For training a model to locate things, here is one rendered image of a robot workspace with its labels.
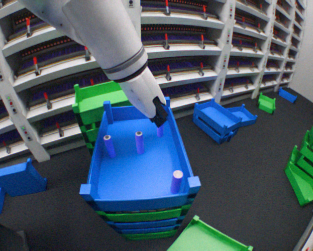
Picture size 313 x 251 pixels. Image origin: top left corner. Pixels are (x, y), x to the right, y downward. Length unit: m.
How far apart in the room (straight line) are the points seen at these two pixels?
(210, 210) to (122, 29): 0.75
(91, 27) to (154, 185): 0.31
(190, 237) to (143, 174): 0.44
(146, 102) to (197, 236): 0.60
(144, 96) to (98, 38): 0.12
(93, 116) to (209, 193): 0.64
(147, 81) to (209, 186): 0.68
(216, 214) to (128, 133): 0.56
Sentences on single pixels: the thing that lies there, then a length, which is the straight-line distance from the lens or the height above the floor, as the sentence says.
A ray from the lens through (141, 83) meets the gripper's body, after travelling 0.26.
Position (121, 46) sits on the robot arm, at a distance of 0.23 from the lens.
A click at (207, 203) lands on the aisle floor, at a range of 0.79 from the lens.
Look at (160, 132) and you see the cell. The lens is 0.42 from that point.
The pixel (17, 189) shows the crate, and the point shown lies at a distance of 1.04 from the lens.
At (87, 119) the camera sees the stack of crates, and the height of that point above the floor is 0.42.
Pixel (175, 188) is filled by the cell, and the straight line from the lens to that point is 0.30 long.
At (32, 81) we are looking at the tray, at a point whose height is 0.52.
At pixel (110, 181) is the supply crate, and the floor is 0.40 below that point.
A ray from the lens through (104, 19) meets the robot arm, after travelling 0.22.
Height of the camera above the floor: 0.70
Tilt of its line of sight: 39 degrees down
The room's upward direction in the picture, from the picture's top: straight up
